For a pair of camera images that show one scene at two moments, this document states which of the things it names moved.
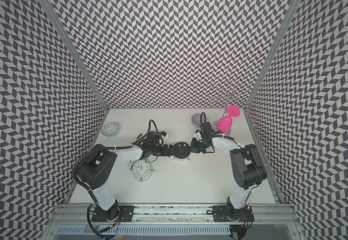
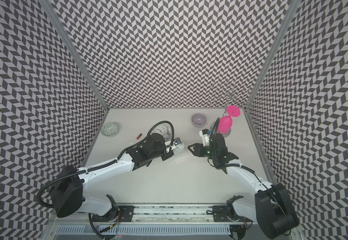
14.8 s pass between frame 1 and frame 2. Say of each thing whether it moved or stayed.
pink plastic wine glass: stayed
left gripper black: stayed
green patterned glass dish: stayed
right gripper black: moved
